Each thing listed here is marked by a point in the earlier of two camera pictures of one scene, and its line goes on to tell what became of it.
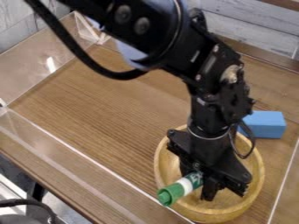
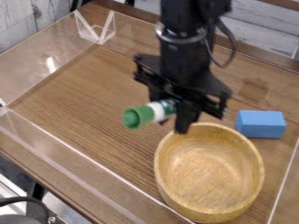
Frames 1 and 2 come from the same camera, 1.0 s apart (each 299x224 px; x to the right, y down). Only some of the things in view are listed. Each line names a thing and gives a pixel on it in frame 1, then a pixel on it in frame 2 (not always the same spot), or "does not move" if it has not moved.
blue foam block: (266, 123) does not move
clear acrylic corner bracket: (89, 29) does not move
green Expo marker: (173, 192) → (141, 116)
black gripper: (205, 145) → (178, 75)
